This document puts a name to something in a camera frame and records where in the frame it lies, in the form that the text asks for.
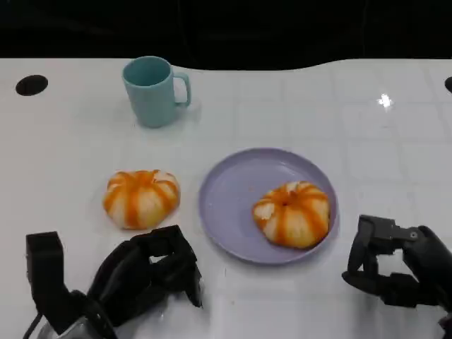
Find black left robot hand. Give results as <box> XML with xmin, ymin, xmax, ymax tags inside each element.
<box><xmin>86</xmin><ymin>225</ymin><xmax>205</xmax><ymax>328</ymax></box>

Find orange white toy bread roll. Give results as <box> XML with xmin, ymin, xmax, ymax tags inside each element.
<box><xmin>102</xmin><ymin>169</ymin><xmax>182</xmax><ymax>231</ymax></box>
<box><xmin>251</xmin><ymin>180</ymin><xmax>331</xmax><ymax>249</ymax></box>

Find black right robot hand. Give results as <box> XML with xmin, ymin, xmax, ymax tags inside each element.
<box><xmin>341</xmin><ymin>214</ymin><xmax>452</xmax><ymax>314</ymax></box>

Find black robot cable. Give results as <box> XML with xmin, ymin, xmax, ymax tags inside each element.
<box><xmin>22</xmin><ymin>313</ymin><xmax>44</xmax><ymax>339</ymax></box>

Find lilac plate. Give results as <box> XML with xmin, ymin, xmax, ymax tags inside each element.
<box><xmin>198</xmin><ymin>147</ymin><xmax>340</xmax><ymax>266</ymax></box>

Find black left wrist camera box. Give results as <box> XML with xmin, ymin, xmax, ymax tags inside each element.
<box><xmin>25</xmin><ymin>231</ymin><xmax>77</xmax><ymax>335</ymax></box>

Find pale green mug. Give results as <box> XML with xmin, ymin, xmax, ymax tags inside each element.
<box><xmin>121</xmin><ymin>55</ymin><xmax>193</xmax><ymax>129</ymax></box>

